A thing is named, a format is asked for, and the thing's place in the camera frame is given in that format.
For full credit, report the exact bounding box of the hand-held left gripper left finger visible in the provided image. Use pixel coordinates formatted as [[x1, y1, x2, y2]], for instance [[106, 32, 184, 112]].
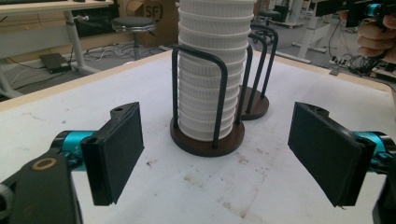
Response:
[[50, 102, 145, 206]]

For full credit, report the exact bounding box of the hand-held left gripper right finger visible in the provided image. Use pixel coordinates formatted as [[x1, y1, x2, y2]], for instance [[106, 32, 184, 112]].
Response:
[[288, 102, 396, 208]]

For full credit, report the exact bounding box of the black wire cup rack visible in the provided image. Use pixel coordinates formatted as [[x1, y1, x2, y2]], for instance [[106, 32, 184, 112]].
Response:
[[239, 22, 279, 121], [170, 45, 246, 158]]

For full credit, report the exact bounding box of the stack of ribbed paper cups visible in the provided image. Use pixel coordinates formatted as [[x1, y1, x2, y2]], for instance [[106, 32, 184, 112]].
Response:
[[177, 0, 258, 143]]

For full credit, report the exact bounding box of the black office chair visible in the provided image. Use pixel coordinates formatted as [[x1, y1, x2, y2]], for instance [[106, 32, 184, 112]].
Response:
[[257, 0, 290, 23]]

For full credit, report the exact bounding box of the flat black floor device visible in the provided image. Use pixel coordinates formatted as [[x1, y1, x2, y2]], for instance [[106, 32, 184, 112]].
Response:
[[38, 52, 73, 75]]

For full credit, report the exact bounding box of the round black stool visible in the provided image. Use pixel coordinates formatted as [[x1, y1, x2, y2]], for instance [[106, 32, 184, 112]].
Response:
[[111, 16, 157, 61]]

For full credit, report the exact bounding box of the brown cardboard box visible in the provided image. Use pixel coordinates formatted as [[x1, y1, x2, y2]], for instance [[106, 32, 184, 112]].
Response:
[[117, 0, 180, 49]]

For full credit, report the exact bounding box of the white wooden-top desk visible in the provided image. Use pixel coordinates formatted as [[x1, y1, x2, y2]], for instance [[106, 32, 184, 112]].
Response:
[[0, 0, 115, 99]]

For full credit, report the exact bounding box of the tangle of floor cables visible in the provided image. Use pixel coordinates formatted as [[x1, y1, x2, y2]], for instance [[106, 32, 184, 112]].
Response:
[[328, 18, 396, 78]]

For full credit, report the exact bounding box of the white desk frame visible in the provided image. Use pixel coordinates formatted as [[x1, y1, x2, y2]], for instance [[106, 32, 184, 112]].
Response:
[[275, 0, 332, 64]]

